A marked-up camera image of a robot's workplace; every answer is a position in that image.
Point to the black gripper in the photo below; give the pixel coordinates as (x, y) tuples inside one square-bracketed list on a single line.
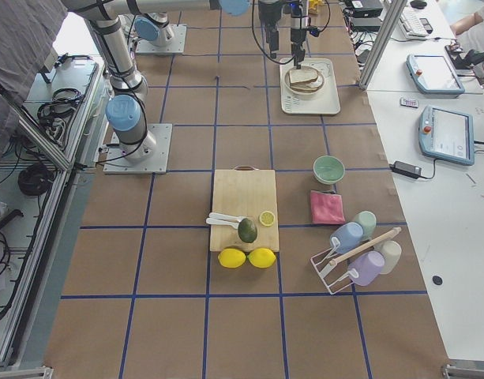
[(268, 16), (297, 35)]

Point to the white round plate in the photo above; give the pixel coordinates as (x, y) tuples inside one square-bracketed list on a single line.
[(288, 84)]

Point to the white bread slice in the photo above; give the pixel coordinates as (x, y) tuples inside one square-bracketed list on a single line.
[(302, 75)]

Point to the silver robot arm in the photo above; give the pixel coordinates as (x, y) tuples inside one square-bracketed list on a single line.
[(235, 8), (126, 112)]

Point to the bread slice under egg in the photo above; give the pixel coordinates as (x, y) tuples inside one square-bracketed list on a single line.
[(310, 86)]

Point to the cream bear serving tray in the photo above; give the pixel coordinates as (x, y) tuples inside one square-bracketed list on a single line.
[(325, 101)]

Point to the white keyboard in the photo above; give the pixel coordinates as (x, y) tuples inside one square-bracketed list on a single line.
[(410, 25)]

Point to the mint green bowl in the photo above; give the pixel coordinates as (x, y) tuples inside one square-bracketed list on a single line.
[(328, 170)]

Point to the far teach pendant tablet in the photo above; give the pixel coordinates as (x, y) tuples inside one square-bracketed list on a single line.
[(434, 76)]

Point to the teach pendant tablet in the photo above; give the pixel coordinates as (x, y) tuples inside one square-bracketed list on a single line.
[(446, 135), (434, 76)]

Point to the black power adapter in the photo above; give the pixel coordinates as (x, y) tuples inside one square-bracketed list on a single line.
[(406, 169)]

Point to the pink folded cloth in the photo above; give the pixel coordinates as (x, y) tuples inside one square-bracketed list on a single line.
[(326, 208)]

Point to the lemon half slice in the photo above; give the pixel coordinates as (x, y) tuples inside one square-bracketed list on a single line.
[(267, 218)]

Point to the near teach pendant tablet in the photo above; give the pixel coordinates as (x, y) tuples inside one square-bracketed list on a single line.
[(446, 135)]

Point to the wooden cutting board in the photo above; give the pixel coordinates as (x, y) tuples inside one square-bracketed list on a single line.
[(248, 194)]

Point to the green mug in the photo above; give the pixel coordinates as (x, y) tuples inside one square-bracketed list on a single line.
[(368, 222)]

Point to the white plastic spoon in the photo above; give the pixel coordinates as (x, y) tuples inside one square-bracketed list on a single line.
[(220, 219)]

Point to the green avocado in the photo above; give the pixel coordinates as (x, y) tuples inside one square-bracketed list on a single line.
[(247, 230)]

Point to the blue mug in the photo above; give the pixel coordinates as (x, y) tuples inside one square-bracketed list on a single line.
[(346, 238)]

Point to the right whole yellow lemon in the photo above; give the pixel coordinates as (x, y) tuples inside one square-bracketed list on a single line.
[(262, 258)]

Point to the whole yellow lemon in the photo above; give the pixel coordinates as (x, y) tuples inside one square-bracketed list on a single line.
[(231, 258), (262, 258)]

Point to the left whole yellow lemon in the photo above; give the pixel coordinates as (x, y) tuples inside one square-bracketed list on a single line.
[(231, 258)]

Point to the cream mug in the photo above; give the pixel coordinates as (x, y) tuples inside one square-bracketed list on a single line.
[(391, 252)]

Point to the purple mug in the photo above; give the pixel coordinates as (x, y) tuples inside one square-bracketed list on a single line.
[(366, 268)]

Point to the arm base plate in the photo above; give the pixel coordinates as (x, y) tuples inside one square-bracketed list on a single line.
[(151, 156), (161, 41)]

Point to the white wire cup rack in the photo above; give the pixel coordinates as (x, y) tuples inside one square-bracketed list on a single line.
[(331, 268)]

